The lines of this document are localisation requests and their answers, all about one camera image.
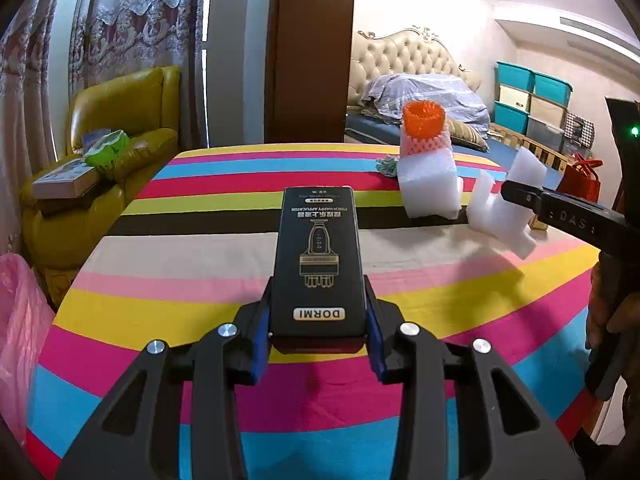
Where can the light blue booklet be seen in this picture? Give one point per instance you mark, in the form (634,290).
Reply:
(90,139)

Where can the bed with blue sheet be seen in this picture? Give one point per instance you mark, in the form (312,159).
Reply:
(367,129)

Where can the brown wooden door frame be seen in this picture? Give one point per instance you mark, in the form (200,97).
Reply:
(310,50)

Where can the small cardboard box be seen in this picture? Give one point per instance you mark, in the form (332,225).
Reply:
(539,223)

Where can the orange and pink foam net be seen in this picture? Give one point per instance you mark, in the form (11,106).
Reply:
(422,130)

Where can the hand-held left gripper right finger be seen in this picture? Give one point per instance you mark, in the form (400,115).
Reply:
(374,345)

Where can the person's right hand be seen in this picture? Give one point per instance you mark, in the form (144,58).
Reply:
(596,310)

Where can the small teal knitted item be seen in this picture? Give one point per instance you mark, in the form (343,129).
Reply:
(387,166)

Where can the dark flat book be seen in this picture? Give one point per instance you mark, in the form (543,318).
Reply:
(65,206)

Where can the yellow leather armchair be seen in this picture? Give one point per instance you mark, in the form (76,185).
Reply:
(125,110)

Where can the sheer lace curtain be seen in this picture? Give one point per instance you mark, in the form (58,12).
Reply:
(135,10)

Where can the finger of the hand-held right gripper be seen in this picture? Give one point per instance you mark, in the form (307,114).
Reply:
(522,194)

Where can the houndstooth bag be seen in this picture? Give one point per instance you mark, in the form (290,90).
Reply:
(579,129)

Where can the white foam block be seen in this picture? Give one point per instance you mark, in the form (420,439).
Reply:
(427,185)

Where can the white storage box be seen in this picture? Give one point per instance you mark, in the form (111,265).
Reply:
(547,110)
(515,97)

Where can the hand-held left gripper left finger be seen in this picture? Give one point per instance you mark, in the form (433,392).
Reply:
(260,340)

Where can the black product box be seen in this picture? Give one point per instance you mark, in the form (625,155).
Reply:
(317,260)

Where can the cream tufted headboard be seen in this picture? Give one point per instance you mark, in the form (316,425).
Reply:
(390,60)

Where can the flat white box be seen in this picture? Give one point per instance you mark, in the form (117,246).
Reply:
(62,180)

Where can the ceiling air vent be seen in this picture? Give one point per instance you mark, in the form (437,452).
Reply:
(590,32)

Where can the clear storage box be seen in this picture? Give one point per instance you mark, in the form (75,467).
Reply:
(545,135)

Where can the striped gold pillow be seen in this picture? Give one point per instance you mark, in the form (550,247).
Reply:
(467,135)

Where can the white notched foam piece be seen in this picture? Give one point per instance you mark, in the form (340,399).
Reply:
(495,225)

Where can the wooden crib rail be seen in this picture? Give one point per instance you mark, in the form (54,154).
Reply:
(530,144)

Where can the green plastic bag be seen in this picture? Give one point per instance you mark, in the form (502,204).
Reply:
(107,152)

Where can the teal storage box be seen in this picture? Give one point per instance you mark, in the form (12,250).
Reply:
(515,76)
(511,119)
(551,89)

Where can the pink bin liner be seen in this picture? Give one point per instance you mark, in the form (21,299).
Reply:
(20,335)

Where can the red handbag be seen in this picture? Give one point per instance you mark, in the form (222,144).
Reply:
(582,185)

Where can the striped colourful tablecloth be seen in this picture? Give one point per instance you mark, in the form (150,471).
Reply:
(200,270)

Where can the pink embroidered curtain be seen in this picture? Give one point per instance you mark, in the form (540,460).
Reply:
(30,110)

